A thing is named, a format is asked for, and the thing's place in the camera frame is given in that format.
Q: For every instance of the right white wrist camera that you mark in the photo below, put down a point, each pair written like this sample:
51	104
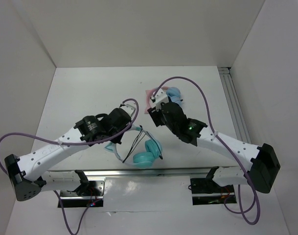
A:
156	101

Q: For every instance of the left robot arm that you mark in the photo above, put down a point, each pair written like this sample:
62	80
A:
30	174

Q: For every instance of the aluminium side rail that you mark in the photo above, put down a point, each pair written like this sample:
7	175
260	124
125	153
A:
234	106

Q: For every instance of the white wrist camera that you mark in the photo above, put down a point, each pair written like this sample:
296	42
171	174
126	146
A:
129	109
156	101

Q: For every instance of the pink blue cat-ear headphones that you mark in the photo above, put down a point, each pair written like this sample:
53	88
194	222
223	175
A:
172	92

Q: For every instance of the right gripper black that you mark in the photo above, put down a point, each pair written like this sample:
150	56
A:
155	115

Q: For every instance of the aluminium front rail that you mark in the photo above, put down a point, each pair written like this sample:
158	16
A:
200	172

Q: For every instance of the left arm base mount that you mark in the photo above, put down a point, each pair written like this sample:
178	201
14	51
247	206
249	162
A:
92	196

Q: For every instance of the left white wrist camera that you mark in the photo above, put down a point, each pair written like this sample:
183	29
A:
129	109

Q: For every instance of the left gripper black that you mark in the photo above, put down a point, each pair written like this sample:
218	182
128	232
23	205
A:
117	139

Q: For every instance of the teal cat-ear headphones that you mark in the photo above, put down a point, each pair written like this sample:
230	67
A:
141	160

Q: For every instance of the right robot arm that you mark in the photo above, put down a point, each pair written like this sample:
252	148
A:
259	164

